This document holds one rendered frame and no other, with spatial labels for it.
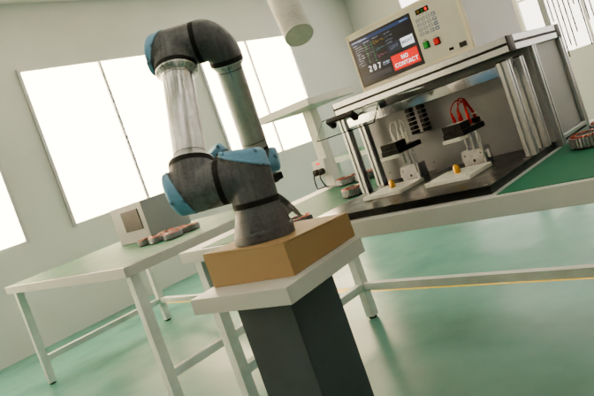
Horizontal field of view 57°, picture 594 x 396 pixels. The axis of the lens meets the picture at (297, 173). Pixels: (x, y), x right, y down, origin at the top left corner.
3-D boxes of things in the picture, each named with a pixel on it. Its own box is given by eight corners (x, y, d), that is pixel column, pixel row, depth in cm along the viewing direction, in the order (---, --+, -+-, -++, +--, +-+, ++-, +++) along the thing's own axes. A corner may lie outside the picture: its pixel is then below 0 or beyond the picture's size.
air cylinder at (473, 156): (487, 163, 170) (482, 147, 170) (465, 168, 176) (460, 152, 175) (494, 159, 174) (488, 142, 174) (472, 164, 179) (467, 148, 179)
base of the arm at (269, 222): (260, 245, 126) (247, 203, 126) (224, 248, 137) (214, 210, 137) (307, 226, 136) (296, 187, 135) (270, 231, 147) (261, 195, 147)
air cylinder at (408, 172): (422, 178, 188) (416, 163, 187) (404, 182, 193) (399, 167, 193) (429, 174, 191) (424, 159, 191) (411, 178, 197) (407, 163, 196)
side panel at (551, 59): (564, 146, 167) (531, 44, 166) (554, 148, 170) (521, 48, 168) (590, 126, 187) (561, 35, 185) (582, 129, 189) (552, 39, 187)
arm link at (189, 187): (221, 195, 129) (188, 11, 149) (161, 212, 130) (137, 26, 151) (236, 210, 140) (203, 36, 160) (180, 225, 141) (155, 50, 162)
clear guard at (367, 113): (374, 123, 161) (367, 103, 161) (316, 142, 178) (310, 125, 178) (429, 102, 184) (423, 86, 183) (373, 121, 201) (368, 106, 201)
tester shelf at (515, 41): (510, 50, 155) (505, 35, 154) (335, 117, 203) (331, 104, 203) (561, 36, 185) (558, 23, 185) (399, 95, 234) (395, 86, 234)
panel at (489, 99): (557, 140, 167) (527, 46, 166) (385, 181, 214) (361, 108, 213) (559, 140, 168) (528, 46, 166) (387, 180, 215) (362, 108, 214)
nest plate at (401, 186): (400, 194, 171) (399, 189, 171) (363, 201, 182) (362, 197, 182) (424, 179, 182) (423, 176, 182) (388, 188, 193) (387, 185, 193)
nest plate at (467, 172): (470, 178, 154) (468, 174, 154) (425, 188, 165) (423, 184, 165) (492, 164, 165) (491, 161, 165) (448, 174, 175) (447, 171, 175)
